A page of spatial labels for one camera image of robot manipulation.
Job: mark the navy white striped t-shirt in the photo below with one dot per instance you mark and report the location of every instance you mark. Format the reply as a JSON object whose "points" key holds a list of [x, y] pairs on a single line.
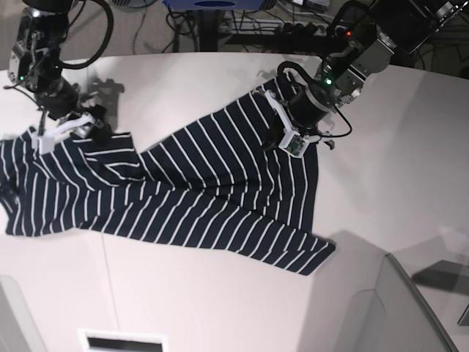
{"points": [[210, 185]]}

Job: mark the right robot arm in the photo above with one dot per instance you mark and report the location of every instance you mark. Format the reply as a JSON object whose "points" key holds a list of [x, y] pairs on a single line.
{"points": [[35, 69]]}

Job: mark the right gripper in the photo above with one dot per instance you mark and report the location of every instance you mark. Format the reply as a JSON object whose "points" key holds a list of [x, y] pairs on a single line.
{"points": [[67, 111]]}

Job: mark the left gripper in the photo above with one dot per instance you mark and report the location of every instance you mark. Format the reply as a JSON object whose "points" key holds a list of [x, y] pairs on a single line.
{"points": [[294, 127]]}

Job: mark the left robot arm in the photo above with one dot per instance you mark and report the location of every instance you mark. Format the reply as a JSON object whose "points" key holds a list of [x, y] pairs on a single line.
{"points": [[340, 77]]}

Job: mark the black table leg column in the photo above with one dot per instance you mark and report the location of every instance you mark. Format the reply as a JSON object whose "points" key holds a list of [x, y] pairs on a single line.
{"points": [[208, 22]]}

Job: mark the white framed table slot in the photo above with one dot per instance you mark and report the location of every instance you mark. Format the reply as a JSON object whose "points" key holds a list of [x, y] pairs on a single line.
{"points": [[100, 340]]}

